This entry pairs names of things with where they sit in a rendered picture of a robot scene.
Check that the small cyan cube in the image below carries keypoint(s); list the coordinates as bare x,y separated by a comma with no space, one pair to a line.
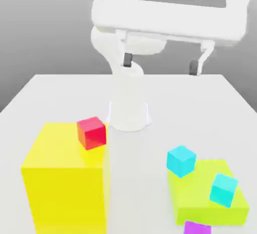
222,191
180,161

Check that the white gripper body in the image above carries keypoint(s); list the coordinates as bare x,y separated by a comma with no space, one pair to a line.
168,19

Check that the large lime green box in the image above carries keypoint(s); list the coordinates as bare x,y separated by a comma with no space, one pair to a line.
198,197

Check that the large yellow box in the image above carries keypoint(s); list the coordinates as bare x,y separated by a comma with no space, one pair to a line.
64,187

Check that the small red cube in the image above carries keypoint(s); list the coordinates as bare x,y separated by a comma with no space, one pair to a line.
93,135

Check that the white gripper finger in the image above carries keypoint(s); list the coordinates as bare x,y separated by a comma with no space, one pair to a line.
127,59
193,67

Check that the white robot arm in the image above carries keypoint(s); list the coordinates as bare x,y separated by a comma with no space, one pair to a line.
128,97

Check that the small purple cube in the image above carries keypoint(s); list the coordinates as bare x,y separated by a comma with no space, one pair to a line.
197,228

